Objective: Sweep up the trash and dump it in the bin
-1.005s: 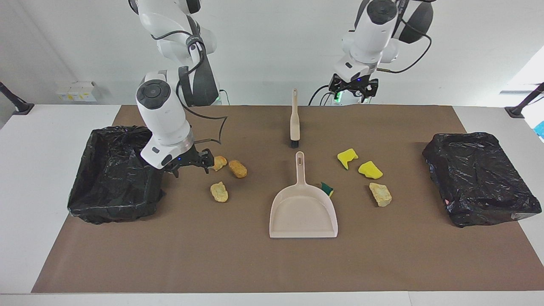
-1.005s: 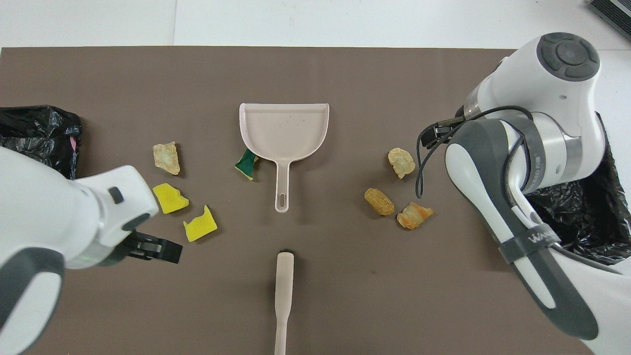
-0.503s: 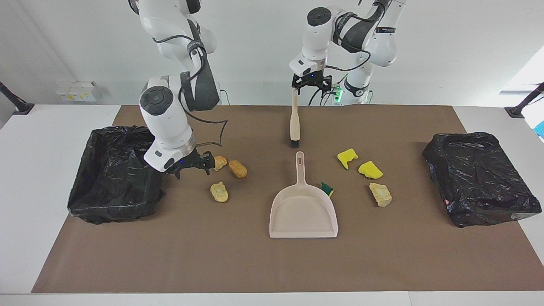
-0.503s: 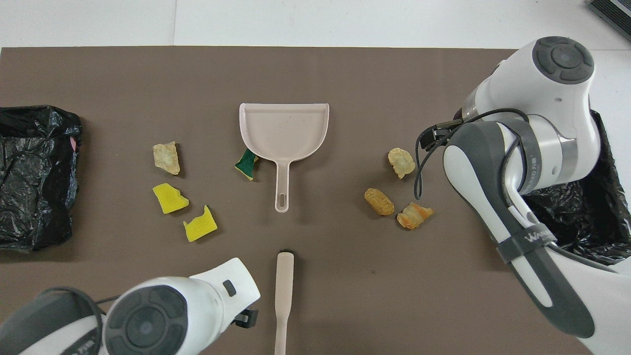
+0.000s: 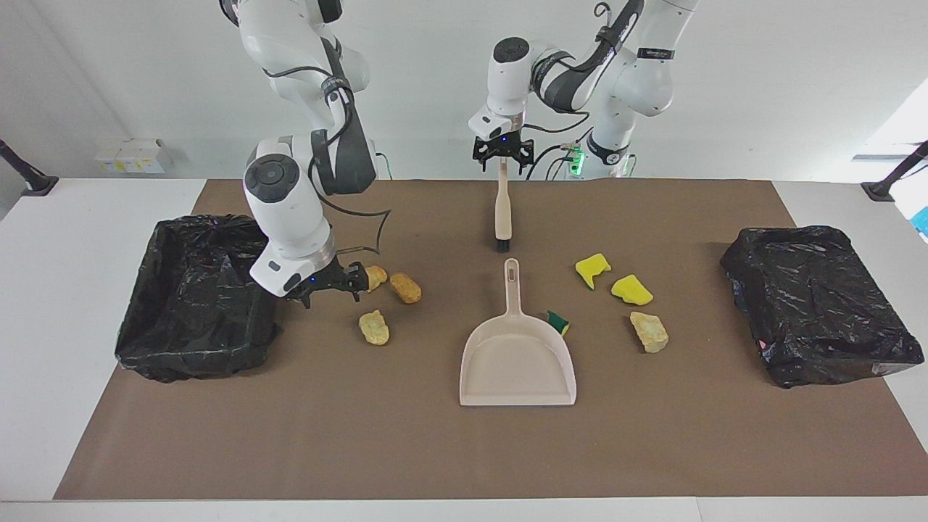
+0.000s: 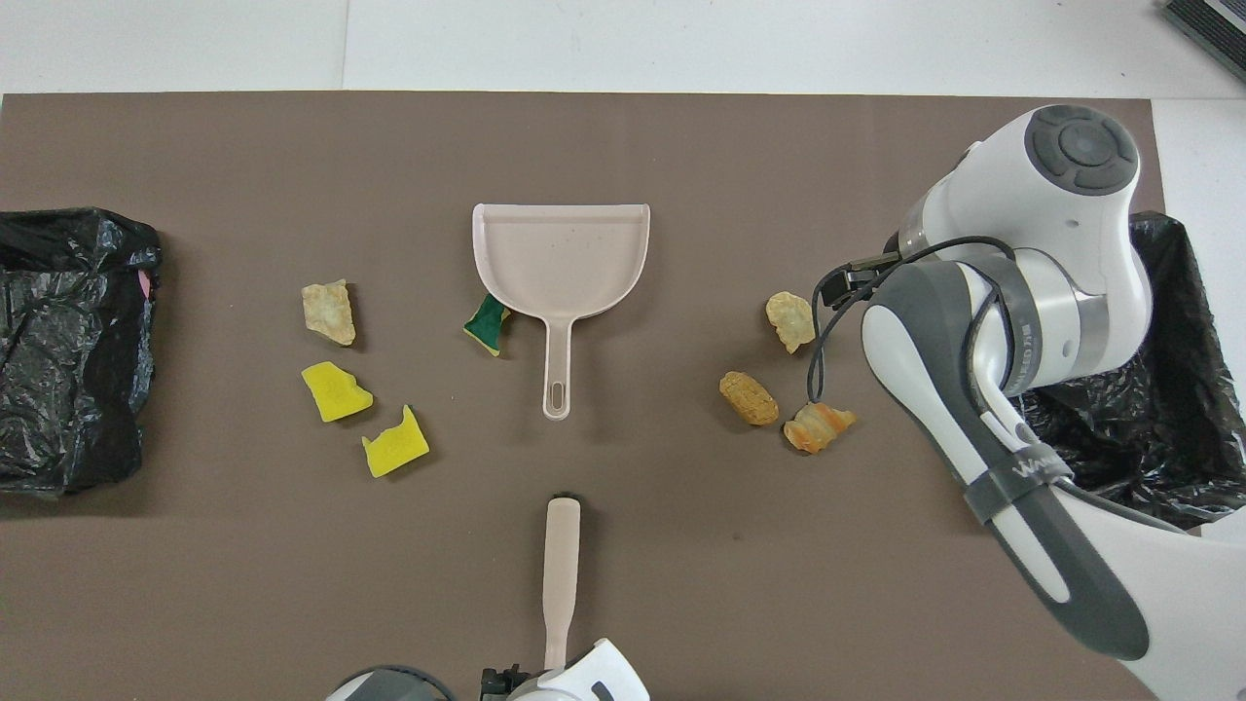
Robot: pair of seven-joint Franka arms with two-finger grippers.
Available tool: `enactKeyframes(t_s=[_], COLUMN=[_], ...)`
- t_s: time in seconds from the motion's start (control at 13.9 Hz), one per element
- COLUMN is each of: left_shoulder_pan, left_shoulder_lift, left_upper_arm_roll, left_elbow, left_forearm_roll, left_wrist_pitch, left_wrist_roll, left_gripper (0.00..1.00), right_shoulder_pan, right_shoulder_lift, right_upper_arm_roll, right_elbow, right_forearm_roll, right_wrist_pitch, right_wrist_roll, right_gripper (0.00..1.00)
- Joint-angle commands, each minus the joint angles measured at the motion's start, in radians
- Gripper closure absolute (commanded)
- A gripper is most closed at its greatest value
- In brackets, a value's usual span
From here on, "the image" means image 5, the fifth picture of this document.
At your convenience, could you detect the brown oval bread piece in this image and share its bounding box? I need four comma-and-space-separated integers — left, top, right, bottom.
389, 272, 423, 305

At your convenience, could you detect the pale yellow bread chunk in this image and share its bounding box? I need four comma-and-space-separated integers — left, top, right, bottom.
358, 310, 391, 347

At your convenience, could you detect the beige hand brush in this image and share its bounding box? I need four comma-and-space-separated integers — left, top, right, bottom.
494, 158, 513, 253

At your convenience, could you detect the beige plastic dustpan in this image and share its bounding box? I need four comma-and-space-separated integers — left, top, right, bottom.
459, 257, 578, 407

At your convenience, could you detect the beige crumbly sponge piece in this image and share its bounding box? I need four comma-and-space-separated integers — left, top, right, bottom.
629, 311, 670, 355

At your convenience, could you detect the open bin with black bag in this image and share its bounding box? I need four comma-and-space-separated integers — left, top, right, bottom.
114, 213, 285, 384

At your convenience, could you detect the bin wrapped in black bag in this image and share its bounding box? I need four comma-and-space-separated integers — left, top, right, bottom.
719, 225, 926, 390

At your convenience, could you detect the brown paper table mat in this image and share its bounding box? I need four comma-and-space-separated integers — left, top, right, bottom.
52, 179, 928, 501

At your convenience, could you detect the large white cardboard box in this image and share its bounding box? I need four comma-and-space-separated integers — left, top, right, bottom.
116, 138, 175, 175

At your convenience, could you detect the black stand foot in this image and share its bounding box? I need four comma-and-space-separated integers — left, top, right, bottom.
861, 141, 928, 202
0, 139, 60, 198

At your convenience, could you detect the black left base cable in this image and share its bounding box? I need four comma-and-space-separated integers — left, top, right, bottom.
526, 141, 581, 181

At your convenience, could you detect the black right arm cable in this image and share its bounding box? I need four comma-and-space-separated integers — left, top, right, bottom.
261, 36, 392, 256

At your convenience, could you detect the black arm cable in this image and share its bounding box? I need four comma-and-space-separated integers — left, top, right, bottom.
261, 36, 392, 256
522, 0, 646, 157

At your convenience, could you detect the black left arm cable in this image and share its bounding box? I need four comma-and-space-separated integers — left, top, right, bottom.
522, 0, 646, 157

